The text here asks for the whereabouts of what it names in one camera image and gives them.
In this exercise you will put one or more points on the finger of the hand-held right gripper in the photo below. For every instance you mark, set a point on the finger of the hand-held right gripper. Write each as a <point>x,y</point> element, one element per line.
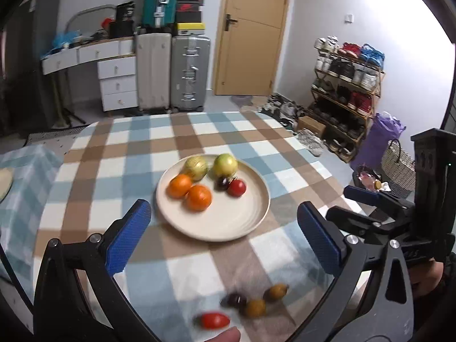
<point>356,219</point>
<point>359,194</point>

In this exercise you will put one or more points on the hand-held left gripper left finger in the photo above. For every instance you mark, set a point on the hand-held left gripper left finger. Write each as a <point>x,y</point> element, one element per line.
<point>130,237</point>

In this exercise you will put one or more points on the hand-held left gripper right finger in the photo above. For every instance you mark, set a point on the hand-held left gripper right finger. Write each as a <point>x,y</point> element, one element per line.
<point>319,237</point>

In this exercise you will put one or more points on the brown longan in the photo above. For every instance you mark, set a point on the brown longan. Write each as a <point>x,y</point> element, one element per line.
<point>255,307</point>
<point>278,291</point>

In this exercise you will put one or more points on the orange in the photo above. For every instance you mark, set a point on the orange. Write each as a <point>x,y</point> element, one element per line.
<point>180,186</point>
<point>198,197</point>

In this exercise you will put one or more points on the large cream plate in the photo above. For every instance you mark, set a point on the large cream plate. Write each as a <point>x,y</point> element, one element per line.
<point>228,217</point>

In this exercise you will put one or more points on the wrinkled yellow-green fruit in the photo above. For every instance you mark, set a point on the wrinkled yellow-green fruit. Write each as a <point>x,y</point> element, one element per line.
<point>196,167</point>

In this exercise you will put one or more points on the round red tomato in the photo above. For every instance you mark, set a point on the round red tomato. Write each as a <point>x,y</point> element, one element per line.
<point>236,187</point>

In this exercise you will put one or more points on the oval red tomato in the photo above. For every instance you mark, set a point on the oval red tomato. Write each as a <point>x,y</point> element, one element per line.
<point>213,321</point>

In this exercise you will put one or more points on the smooth yellow-green guava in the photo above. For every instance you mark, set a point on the smooth yellow-green guava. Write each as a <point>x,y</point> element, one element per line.
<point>225,164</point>

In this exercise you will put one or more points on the person's left hand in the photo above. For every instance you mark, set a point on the person's left hand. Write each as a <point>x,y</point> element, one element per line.
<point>224,335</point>

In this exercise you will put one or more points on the black bin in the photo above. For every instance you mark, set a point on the black bin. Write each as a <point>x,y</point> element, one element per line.
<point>370,180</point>

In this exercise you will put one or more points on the woven basket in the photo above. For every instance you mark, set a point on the woven basket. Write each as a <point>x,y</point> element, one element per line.
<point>399,171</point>

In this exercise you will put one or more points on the purple bag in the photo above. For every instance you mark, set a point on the purple bag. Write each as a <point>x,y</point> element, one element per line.
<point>374,139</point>

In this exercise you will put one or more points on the white sandals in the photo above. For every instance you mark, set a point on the white sandals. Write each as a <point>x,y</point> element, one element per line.
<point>310,142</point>

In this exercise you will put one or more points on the brown cardboard box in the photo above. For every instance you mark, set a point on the brown cardboard box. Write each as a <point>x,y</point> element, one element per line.
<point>311,126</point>

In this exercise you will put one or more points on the blue brown checkered tablecloth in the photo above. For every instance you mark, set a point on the blue brown checkered tablecloth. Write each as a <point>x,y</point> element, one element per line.
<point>124,149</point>

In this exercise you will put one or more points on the teal checkered side tablecloth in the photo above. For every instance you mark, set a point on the teal checkered side tablecloth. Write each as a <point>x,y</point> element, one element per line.
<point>25,213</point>

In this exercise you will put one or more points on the wooden shoe rack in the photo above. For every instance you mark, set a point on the wooden shoe rack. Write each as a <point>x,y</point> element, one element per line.
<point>377,85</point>

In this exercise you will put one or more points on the pile of floor shoes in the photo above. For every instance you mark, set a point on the pile of floor shoes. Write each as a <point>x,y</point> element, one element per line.
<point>285,110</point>

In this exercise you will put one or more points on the shoe rack with shoes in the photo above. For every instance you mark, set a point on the shoe rack with shoes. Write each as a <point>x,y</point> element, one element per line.
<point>347,71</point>

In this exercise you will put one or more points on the striped rug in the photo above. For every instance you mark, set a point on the striped rug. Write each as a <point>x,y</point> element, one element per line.
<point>53,135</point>

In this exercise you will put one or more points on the small beige plate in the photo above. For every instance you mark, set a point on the small beige plate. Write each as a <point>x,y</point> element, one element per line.
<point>5,185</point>

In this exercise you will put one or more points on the black tripod stand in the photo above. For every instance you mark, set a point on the black tripod stand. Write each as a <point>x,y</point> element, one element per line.
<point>69,114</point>

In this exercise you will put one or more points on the grey floor mat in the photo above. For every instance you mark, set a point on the grey floor mat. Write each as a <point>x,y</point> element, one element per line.
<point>242,101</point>

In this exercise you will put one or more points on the white desk with drawers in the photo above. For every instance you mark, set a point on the white desk with drawers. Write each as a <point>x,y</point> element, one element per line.
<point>117,85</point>

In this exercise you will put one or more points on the beige suitcase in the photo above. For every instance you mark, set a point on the beige suitcase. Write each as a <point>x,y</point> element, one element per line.
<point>154,73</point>

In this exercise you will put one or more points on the wooden door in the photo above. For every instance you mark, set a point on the wooden door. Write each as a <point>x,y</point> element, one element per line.
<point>256,60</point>

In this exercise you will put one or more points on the silver suitcase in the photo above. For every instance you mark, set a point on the silver suitcase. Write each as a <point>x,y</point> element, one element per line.
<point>190,74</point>

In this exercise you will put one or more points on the blue plastic bag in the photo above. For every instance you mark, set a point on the blue plastic bag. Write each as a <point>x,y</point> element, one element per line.
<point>67,39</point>

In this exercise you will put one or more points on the red cap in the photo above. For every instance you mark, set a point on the red cap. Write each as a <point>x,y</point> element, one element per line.
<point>106,22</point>

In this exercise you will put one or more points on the black printed box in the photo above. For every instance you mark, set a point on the black printed box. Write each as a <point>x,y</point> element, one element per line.
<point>125,12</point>

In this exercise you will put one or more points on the plain black shoe box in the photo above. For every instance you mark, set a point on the plain black shoe box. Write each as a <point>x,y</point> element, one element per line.
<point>188,17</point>

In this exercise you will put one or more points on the red black shoe box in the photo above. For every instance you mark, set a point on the red black shoe box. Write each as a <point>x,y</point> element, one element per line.
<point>190,7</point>

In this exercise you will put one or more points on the teal suitcase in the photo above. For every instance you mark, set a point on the teal suitcase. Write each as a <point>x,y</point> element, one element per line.
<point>162,0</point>

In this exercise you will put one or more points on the white light switch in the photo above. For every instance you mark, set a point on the white light switch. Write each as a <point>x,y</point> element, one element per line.
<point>350,18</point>

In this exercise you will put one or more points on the grey curved tube frame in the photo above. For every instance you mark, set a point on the grey curved tube frame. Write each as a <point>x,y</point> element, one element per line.
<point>89,9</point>

